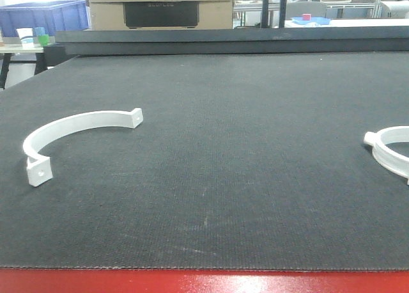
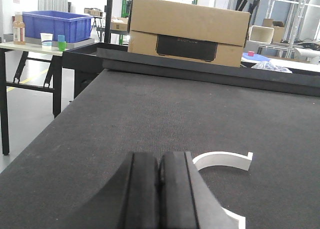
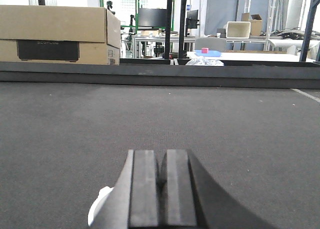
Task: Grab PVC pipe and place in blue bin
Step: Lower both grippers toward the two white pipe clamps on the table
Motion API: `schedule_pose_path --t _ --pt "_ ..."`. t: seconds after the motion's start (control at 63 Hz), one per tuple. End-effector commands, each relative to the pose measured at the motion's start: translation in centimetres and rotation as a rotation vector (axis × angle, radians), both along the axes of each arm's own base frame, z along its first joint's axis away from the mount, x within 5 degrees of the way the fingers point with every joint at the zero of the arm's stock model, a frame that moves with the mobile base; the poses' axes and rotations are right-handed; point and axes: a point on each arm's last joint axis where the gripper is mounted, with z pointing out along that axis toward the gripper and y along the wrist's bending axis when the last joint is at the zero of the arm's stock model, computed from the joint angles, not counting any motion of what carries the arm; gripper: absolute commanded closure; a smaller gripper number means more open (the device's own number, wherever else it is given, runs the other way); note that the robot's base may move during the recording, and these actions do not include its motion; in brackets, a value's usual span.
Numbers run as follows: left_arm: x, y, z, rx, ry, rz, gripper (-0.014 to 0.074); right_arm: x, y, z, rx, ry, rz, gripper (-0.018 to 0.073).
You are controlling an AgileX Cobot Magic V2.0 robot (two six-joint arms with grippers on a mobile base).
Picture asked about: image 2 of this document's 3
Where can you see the large brown cardboard box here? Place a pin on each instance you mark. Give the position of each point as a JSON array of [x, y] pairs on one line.
[[187, 32]]

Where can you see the blue plastic crate on table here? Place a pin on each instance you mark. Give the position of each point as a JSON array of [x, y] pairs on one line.
[[75, 27]]

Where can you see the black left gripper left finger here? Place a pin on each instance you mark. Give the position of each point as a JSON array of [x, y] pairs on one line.
[[129, 199]]

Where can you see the small cardboard box on shelf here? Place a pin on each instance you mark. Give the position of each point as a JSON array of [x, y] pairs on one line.
[[278, 29]]

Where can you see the brown drink bottle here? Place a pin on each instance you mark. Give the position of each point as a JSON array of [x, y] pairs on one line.
[[18, 29]]

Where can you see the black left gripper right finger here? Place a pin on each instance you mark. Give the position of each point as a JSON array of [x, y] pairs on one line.
[[186, 202]]

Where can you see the white paper cup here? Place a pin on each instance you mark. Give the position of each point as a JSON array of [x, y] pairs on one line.
[[46, 40]]

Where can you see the blue and green stacked cups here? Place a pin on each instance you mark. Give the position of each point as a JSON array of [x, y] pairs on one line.
[[62, 44]]

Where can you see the white open box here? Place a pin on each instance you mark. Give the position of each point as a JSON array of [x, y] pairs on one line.
[[261, 34]]

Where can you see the pink cube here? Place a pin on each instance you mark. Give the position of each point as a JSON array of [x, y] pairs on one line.
[[251, 53]]

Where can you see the white curved PVC pipe clamp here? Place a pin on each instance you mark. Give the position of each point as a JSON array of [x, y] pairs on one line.
[[226, 159]]

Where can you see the crumpled plastic bag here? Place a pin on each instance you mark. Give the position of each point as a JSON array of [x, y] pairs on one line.
[[268, 66]]

